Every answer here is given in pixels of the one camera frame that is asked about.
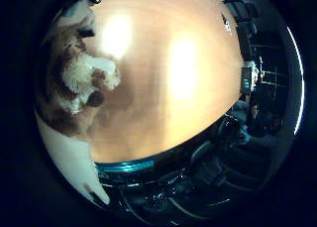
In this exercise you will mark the small black white tag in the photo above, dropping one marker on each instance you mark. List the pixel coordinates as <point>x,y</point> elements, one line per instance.
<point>226,23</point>

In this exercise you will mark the dark office chair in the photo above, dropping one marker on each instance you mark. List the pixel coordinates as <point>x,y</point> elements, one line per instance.
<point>201,153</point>

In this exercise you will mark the person in dark clothes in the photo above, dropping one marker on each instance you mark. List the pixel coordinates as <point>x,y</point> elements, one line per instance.
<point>259,124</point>

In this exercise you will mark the brown white plush dog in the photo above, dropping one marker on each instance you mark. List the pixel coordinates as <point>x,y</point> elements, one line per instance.
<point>79,78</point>

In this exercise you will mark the blue striped panel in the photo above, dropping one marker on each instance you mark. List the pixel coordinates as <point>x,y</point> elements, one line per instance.
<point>127,166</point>

